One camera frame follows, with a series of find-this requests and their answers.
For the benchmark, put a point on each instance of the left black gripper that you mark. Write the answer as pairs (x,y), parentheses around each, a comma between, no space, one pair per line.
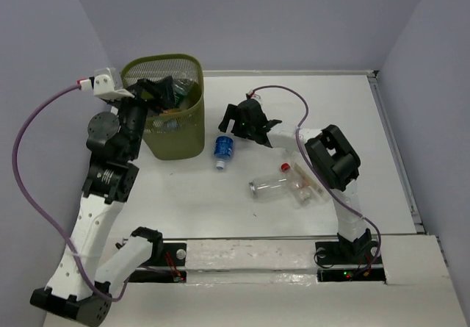
(162,88)

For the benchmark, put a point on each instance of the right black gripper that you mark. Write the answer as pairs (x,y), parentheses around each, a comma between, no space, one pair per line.
(230,113)

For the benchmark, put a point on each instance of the blue label water bottle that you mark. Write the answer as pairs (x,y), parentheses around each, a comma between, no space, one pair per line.
(223,149)

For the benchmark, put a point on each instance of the clear jar silver rim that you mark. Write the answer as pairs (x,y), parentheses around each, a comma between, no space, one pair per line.
(267,187)

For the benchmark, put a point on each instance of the large clear plastic bottle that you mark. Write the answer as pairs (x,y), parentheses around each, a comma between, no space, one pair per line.
(318,190)

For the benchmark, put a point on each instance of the green label water bottle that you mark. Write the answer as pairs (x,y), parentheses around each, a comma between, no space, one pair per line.
(181,89)

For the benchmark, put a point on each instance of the clear bottle white cap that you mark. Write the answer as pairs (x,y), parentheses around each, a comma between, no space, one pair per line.
(187,76)

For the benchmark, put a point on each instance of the red cap soda bottle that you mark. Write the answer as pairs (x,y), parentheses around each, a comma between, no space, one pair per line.
(298,189)

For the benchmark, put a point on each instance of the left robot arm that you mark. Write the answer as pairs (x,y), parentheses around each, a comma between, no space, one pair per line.
(82,289)

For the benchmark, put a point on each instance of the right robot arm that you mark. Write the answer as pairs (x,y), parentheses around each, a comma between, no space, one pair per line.
(328,151)

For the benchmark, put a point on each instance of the green mesh waste bin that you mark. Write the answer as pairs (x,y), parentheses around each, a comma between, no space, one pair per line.
(173,136)

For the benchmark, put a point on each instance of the white foam strip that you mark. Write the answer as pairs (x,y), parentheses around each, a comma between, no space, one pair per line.
(251,255)

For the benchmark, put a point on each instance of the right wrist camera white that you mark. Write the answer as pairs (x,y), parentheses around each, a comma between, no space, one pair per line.
(254,96)

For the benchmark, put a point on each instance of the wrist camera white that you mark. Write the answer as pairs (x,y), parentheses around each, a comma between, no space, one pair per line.
(106,85)
(254,96)

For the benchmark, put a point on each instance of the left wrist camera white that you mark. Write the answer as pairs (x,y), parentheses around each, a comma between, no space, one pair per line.
(106,85)

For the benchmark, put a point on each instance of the aluminium table rail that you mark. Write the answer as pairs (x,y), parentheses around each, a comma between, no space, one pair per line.
(396,154)

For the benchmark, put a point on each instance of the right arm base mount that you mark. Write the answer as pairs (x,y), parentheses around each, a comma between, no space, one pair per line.
(334,266)

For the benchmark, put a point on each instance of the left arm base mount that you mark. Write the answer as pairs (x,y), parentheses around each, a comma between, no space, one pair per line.
(168,268)

